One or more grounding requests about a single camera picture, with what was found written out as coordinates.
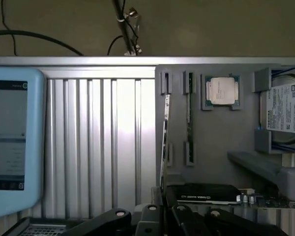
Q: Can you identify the NVIDIA graphics card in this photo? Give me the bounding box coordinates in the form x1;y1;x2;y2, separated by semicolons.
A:
166;183;295;213

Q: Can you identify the grey parts rack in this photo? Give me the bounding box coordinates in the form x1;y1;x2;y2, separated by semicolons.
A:
154;63;295;214

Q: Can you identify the silver CPU chip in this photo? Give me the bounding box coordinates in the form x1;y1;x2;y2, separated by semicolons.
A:
205;75;241;108

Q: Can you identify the silver hard disk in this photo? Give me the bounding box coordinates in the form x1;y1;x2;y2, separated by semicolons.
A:
259;73;295;149

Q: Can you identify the light blue teach pendant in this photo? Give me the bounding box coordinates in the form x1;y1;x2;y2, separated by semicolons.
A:
0;67;48;220

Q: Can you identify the metal stand pole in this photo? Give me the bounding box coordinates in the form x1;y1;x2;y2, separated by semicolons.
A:
112;0;144;57

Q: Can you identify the blue disk bracket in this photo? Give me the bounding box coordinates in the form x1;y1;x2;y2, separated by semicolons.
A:
257;65;295;152

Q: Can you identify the thick black floor cable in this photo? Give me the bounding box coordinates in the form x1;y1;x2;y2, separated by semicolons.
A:
0;29;85;57

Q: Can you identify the thin black floor cable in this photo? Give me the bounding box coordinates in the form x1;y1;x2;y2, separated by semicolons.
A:
1;0;18;57

